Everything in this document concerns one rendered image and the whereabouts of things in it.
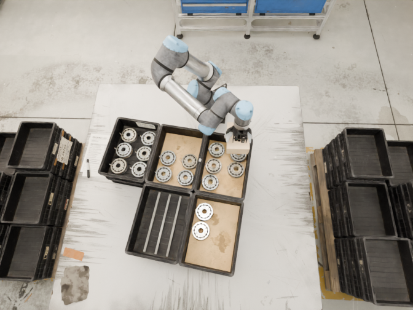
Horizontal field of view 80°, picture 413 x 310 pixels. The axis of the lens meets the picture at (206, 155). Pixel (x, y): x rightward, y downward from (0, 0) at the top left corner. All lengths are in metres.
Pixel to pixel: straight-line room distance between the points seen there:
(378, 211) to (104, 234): 2.00
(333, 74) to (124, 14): 2.71
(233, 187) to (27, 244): 1.76
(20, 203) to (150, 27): 2.43
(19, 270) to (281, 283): 1.97
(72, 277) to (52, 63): 2.60
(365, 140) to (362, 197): 0.46
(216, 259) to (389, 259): 1.23
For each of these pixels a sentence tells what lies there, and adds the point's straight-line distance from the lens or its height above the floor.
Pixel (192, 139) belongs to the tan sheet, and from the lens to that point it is 1.67.
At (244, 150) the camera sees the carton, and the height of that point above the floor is 1.10.
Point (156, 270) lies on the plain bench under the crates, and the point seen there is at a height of 0.70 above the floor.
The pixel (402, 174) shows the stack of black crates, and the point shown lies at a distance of 2.68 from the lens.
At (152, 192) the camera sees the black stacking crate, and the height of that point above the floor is 0.83.
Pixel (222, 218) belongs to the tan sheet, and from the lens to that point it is 1.53.
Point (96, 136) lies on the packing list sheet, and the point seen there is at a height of 0.70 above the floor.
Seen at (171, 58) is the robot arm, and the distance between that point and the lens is 1.28.
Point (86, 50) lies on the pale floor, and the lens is 3.62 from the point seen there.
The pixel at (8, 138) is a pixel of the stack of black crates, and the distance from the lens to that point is 3.01.
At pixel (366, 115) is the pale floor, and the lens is 3.12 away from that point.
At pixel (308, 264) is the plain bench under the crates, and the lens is 1.74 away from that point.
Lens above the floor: 2.35
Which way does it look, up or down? 70 degrees down
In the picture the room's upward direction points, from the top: 6 degrees counter-clockwise
